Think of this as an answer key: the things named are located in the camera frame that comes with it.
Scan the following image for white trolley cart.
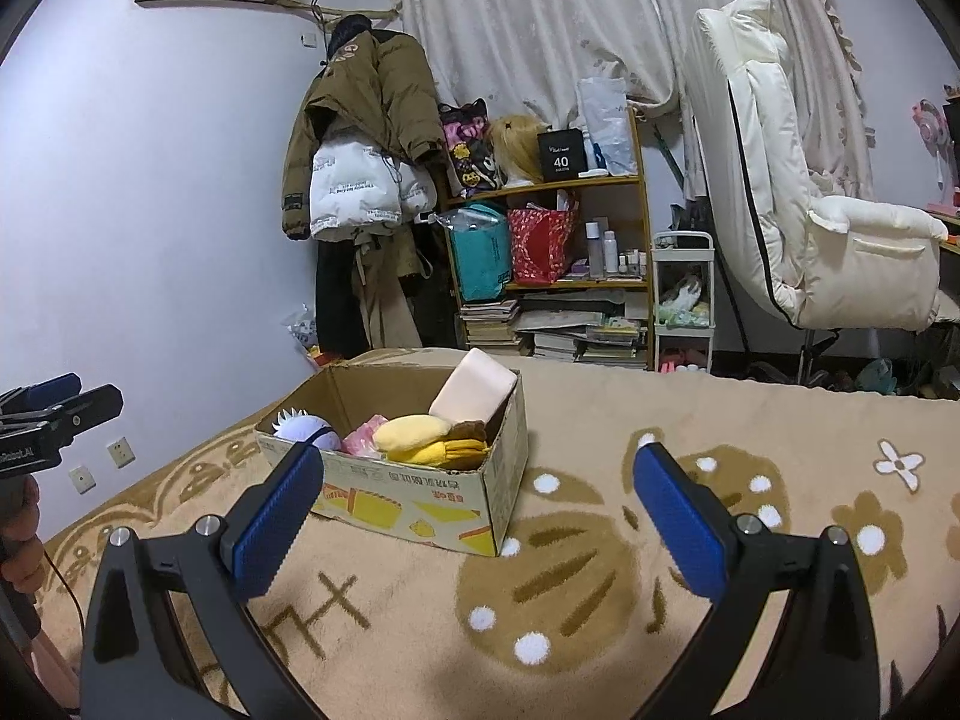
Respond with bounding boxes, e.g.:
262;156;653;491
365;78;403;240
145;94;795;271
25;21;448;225
651;231;716;375

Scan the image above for pink white foam block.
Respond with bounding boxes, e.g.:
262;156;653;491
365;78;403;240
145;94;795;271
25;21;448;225
429;347;521;429

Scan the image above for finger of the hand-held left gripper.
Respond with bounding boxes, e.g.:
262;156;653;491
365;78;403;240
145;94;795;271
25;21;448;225
0;373;82;419
0;384;124;452

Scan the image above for white puffer jacket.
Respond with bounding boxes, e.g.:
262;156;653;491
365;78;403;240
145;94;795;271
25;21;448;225
310;136;440;243

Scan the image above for clear bag of toys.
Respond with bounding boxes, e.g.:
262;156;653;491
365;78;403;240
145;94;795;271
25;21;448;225
285;306;332;373

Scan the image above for teal bag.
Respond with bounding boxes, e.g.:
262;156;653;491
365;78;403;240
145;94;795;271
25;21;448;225
448;202;515;303

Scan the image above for black cable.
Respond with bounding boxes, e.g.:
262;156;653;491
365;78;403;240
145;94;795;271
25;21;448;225
41;544;88;715

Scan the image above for brown puffer jacket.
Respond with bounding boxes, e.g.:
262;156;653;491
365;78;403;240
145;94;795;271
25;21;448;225
281;13;446;243

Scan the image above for teal plush toy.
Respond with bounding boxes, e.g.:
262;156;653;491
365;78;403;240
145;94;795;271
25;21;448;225
855;358;898;395

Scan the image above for cardboard box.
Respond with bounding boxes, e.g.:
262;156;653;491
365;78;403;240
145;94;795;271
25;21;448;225
255;360;530;558

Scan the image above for black hanging garment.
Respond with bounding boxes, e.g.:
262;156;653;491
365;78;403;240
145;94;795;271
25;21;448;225
315;240;373;362
409;225;461;350

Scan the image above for khaki trousers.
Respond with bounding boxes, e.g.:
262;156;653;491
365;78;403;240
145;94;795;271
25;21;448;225
351;229;425;353

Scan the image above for person's left hand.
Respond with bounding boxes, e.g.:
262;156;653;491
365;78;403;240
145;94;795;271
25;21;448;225
0;478;44;602

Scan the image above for floral curtain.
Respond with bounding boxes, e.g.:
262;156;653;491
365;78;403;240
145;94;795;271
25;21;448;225
386;0;875;200

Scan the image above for beige flower blanket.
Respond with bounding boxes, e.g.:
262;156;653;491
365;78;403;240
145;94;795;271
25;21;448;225
37;349;960;720

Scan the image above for black printed box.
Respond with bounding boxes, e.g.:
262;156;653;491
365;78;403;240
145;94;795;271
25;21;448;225
536;129;587;183

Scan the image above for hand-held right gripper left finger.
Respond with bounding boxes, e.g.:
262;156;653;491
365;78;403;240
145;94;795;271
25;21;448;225
81;441;326;720

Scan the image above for white-haired plush doll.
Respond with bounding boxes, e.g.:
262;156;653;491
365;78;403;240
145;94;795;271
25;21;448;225
271;409;343;452

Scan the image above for red gift bag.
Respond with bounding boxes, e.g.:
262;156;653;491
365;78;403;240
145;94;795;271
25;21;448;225
507;191;581;287

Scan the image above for yellow plush toy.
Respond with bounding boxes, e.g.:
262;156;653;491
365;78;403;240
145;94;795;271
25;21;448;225
373;414;493;472

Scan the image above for person's left forearm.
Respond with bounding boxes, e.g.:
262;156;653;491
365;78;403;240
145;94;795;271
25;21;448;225
26;615;80;718

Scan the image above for pink plastic packet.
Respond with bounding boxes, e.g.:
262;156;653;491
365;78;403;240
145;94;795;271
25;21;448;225
341;414;392;459

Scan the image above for black pink patterned bag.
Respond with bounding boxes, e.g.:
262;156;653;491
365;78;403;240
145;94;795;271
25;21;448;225
439;99;506;193

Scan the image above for white padded chair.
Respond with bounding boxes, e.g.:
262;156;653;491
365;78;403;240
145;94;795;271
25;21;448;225
686;0;943;332

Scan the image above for blonde wig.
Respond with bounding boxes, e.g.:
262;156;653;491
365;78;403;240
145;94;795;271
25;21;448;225
487;115;557;188

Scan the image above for pink desk fan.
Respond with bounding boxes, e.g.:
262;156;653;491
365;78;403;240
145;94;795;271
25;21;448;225
913;97;950;212

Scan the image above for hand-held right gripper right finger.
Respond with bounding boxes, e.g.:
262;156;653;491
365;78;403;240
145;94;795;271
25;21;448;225
632;442;880;720

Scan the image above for white plastic bag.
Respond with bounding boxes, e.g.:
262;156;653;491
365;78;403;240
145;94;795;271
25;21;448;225
576;77;639;178

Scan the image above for stack of books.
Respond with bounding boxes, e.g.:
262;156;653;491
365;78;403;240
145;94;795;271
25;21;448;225
459;300;526;358

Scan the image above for wooden shelf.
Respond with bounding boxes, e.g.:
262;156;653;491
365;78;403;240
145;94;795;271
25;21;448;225
439;109;654;373

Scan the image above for pile of papers and magazines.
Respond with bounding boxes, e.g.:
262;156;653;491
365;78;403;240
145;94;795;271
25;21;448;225
517;291;650;371

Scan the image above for wooden desk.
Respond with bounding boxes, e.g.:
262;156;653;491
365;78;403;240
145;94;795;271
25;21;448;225
925;201;960;257

